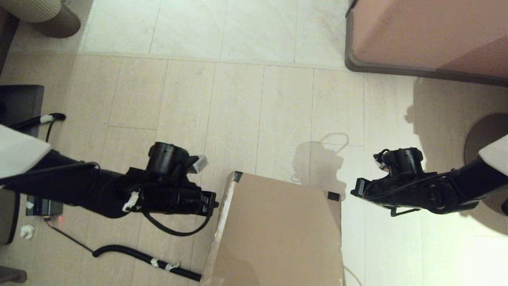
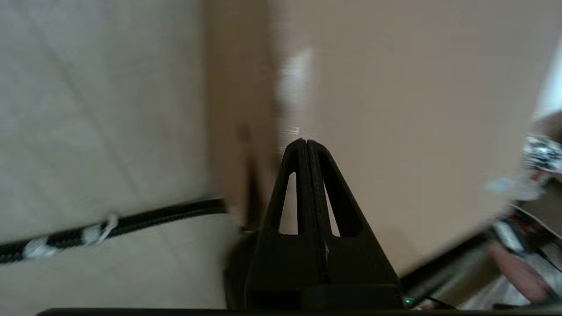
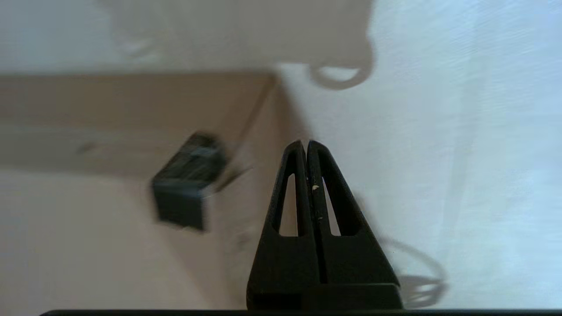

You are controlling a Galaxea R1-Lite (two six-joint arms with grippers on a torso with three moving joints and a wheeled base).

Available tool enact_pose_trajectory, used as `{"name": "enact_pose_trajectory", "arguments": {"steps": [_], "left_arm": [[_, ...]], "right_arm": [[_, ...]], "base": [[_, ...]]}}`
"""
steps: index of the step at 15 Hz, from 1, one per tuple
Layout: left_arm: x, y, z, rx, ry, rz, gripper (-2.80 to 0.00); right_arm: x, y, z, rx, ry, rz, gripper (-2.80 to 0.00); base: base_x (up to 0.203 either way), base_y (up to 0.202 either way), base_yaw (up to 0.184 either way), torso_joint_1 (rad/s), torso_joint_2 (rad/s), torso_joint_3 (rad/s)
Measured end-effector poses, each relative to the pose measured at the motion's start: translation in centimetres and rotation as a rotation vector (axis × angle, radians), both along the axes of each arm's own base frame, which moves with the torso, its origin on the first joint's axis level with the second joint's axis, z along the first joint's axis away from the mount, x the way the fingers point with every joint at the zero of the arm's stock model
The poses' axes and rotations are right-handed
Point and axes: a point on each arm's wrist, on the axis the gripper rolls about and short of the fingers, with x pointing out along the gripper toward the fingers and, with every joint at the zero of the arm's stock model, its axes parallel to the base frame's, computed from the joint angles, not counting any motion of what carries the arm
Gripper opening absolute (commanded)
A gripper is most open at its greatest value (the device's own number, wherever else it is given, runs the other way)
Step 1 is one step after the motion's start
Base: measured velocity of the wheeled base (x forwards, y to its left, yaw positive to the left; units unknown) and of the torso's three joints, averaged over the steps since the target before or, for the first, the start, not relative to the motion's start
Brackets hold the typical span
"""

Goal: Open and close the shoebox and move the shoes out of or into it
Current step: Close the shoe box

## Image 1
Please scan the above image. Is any dark brown furniture edge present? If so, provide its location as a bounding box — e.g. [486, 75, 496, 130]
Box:
[0, 10, 20, 76]

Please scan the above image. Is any grey power inverter box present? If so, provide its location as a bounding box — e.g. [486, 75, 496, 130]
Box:
[26, 198, 64, 217]

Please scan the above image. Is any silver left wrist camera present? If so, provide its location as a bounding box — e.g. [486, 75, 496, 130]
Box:
[189, 155, 208, 174]

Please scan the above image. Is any brown panel with black rim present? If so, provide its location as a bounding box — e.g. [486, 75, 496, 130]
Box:
[0, 189, 20, 245]

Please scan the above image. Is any grey furniture foot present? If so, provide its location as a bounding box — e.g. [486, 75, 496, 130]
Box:
[0, 266, 27, 283]

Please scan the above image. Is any pink cabinet with grey base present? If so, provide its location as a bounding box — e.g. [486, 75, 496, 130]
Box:
[344, 0, 508, 88]

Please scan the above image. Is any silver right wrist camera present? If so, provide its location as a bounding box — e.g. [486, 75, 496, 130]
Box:
[373, 151, 389, 171]

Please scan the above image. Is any brown cardboard shoe box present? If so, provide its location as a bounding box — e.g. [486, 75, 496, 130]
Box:
[200, 171, 345, 286]

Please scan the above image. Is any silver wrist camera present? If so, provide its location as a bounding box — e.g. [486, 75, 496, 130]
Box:
[189, 155, 208, 174]
[373, 151, 389, 171]

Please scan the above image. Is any round brown pedestal base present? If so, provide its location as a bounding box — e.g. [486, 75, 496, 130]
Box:
[464, 113, 508, 217]

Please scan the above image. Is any black corrugated cable conduit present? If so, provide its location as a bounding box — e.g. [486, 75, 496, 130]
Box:
[47, 218, 203, 282]
[8, 113, 67, 143]

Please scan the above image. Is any striped beige ottoman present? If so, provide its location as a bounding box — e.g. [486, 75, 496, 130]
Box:
[0, 0, 82, 39]

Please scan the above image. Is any dark grey block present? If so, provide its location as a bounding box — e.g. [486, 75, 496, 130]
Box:
[0, 85, 45, 137]

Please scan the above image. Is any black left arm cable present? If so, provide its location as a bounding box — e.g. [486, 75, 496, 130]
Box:
[142, 205, 215, 237]

